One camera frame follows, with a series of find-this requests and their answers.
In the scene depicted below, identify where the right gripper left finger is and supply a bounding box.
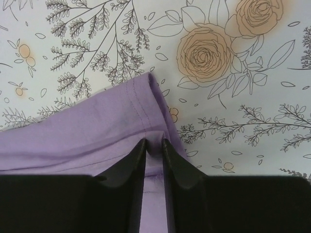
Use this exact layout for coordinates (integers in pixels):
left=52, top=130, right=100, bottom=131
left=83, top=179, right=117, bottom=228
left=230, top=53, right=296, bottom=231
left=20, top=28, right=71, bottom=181
left=0, top=139, right=146, bottom=233

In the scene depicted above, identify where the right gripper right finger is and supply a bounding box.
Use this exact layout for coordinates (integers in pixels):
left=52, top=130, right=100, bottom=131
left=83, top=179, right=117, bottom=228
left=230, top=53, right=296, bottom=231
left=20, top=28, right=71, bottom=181
left=162, top=139, right=311, bottom=233

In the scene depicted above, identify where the purple t shirt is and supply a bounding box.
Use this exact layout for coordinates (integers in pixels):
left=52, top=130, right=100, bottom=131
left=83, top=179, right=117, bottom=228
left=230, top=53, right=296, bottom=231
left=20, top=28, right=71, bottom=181
left=0, top=73, right=186, bottom=233

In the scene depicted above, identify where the floral patterned table mat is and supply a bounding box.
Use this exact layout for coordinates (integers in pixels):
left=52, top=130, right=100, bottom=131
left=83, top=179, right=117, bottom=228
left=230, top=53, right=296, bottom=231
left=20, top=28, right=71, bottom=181
left=0, top=0, right=311, bottom=180

